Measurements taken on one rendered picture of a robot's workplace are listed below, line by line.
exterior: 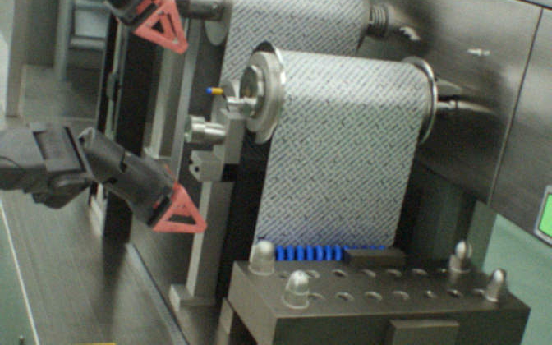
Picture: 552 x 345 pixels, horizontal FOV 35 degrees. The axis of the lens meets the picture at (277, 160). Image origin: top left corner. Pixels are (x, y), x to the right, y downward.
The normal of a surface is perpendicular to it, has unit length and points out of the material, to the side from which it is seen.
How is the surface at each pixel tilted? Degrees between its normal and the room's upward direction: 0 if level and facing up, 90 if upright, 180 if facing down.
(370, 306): 0
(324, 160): 90
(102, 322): 0
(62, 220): 0
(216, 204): 90
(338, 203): 90
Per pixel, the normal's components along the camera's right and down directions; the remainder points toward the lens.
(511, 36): -0.91, -0.04
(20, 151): 0.65, -0.49
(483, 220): 0.37, 0.34
